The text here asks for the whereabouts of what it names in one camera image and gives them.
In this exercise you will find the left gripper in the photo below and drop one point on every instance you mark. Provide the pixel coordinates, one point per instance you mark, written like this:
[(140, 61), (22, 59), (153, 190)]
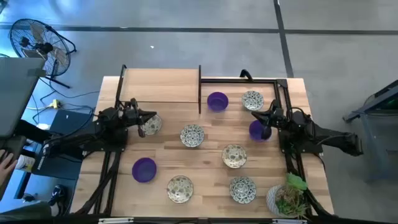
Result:
[(130, 115)]

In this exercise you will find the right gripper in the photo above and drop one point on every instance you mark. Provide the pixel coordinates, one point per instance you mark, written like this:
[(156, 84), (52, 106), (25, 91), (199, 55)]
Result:
[(276, 117)]

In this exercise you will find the yellow patterned mini bowl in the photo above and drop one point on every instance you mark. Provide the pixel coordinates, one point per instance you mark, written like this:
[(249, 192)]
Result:
[(234, 155), (154, 127), (180, 189)]

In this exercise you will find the purple mini bowl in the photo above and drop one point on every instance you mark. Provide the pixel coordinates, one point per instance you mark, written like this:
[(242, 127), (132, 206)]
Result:
[(257, 133), (217, 101), (144, 170)]

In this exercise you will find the teal patterned mini bowl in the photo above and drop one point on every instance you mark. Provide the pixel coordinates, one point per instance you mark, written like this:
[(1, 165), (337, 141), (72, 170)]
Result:
[(242, 189), (252, 100), (192, 135)]

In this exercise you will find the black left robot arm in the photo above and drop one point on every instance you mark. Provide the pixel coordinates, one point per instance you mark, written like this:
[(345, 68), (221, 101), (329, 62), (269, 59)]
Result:
[(93, 130)]

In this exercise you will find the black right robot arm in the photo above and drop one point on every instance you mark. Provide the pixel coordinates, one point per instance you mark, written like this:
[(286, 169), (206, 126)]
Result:
[(326, 133)]

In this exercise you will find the black computer case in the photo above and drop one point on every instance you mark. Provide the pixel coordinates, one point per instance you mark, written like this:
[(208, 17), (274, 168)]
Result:
[(68, 119)]

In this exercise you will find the potted succulent in white pot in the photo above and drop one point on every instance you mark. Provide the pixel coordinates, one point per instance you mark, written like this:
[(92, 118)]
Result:
[(287, 199)]

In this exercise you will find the yellow power strip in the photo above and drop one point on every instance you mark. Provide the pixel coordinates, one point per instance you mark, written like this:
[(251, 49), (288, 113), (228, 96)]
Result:
[(55, 103)]

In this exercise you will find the grey metal cart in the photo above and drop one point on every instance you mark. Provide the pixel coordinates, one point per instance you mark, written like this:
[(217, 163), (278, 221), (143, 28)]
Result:
[(370, 109)]

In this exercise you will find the black desk support beam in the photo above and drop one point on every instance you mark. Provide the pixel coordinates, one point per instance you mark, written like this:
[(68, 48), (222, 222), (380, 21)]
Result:
[(31, 131)]

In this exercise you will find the person's shoe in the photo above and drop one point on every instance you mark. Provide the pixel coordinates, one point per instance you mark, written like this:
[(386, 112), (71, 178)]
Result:
[(57, 194)]

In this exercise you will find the black floor fan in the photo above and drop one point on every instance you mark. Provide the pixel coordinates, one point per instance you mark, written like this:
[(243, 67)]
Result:
[(40, 46)]

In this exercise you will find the white bottle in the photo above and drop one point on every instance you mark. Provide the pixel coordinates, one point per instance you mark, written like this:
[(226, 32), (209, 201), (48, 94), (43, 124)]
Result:
[(25, 162)]

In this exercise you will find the grey standing desk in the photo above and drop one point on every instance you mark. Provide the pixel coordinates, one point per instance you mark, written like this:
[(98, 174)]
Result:
[(18, 93)]

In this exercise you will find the black caster wheel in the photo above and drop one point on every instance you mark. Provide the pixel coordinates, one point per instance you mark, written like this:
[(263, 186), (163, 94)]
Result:
[(28, 197)]

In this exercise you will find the person's hand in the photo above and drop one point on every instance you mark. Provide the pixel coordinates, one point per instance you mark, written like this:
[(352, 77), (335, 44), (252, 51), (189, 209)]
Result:
[(6, 166)]

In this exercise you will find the wooden shelf with black frame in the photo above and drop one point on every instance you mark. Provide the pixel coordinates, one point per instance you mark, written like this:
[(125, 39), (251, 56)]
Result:
[(158, 85)]

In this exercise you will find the black metal rig frame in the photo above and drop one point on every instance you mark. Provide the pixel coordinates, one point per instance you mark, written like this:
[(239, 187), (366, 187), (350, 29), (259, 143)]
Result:
[(236, 81)]

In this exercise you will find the white metal bracket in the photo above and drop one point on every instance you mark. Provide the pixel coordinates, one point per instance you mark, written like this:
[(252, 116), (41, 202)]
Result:
[(289, 221), (115, 220)]

